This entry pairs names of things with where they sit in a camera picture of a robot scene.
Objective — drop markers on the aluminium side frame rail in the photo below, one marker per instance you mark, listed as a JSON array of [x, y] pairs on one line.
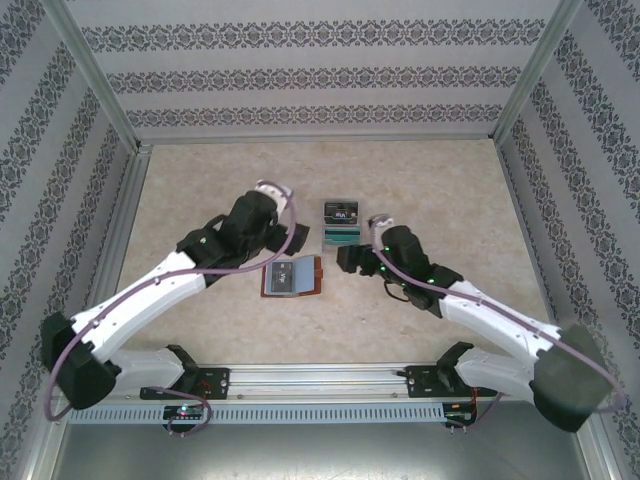
[[117, 240]]

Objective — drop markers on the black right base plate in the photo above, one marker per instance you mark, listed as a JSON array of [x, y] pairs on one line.
[[417, 382]]

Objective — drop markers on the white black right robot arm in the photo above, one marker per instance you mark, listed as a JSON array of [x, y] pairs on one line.
[[490, 331]]

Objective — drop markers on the clear acrylic card stand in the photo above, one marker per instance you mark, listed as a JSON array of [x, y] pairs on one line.
[[341, 225]]

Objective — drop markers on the circuit board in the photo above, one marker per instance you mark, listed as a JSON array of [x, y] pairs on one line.
[[460, 414], [185, 411]]

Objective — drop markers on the left circuit board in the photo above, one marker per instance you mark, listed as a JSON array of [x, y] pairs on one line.
[[185, 411]]

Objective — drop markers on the aluminium back frame rail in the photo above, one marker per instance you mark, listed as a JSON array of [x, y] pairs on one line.
[[320, 138]]

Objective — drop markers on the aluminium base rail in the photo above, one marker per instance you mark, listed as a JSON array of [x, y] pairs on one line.
[[320, 380]]

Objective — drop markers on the grey VIP card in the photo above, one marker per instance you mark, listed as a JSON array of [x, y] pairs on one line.
[[280, 277]]

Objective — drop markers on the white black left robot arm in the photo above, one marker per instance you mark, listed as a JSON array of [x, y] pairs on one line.
[[140, 300]]

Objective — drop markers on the black VIP card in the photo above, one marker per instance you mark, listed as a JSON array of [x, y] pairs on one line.
[[341, 212]]

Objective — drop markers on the aluminium frame post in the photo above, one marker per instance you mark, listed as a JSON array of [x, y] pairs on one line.
[[535, 75], [94, 75]]

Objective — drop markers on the brown leather card holder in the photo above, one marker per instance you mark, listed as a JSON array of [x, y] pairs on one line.
[[300, 277]]

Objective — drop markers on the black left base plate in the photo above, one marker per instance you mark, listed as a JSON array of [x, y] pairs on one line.
[[217, 382]]

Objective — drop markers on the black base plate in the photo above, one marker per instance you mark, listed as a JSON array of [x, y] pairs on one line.
[[417, 382], [217, 382]]

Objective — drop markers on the teal plastic card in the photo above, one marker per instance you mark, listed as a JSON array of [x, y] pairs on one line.
[[342, 235]]

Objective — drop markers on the right circuit board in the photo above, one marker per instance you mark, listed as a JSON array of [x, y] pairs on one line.
[[460, 414]]

